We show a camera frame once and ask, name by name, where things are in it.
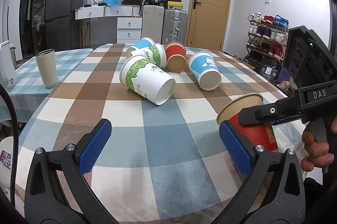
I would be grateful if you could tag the white air purifier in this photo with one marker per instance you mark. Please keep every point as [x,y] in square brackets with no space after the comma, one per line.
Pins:
[8,74]

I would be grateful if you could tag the silver aluminium suitcase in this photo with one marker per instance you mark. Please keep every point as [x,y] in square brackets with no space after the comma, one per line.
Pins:
[174,26]

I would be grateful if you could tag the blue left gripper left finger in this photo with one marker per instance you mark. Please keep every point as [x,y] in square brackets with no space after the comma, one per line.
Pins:
[91,145]

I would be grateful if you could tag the purple shopping bag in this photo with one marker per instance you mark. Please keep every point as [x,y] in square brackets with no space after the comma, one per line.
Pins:
[284,75]

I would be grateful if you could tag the beige suitcase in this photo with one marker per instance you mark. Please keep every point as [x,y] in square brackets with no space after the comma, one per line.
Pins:
[152,22]

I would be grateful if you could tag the dark glass display cabinet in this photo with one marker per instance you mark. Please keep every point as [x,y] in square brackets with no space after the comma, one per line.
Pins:
[32,27]

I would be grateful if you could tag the person's right hand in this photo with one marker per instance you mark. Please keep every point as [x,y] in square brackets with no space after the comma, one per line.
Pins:
[318,152]

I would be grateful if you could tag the red kraft paper cup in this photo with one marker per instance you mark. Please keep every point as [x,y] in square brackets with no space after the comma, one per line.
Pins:
[260,134]
[176,57]

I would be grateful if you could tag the blue bunny paper cup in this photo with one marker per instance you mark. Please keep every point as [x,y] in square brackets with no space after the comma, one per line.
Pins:
[202,65]

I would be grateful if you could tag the white drawer desk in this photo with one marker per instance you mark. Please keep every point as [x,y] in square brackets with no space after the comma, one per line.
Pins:
[103,24]

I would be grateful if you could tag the wooden shoe rack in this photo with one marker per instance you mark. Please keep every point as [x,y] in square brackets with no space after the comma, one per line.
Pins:
[267,39]

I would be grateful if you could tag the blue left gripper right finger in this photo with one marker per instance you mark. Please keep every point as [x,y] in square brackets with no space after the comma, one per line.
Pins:
[239,147]

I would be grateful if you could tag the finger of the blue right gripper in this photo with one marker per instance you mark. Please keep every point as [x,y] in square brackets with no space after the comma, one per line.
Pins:
[281,111]

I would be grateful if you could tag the far blue white paper cup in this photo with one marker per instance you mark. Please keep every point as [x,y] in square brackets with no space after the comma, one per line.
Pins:
[142,43]

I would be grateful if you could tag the beige steel tumbler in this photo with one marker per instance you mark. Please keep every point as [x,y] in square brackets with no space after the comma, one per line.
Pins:
[47,67]

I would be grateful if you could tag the black refrigerator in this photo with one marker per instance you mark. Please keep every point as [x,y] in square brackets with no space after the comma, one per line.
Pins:
[62,29]

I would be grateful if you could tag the white green leaf paper cup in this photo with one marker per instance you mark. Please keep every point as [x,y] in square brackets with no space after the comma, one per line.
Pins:
[147,79]

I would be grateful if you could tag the wooden door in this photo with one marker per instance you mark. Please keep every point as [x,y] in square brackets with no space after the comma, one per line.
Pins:
[207,23]

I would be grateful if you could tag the checkered tablecloth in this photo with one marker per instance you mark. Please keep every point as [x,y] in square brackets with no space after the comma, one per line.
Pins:
[162,164]

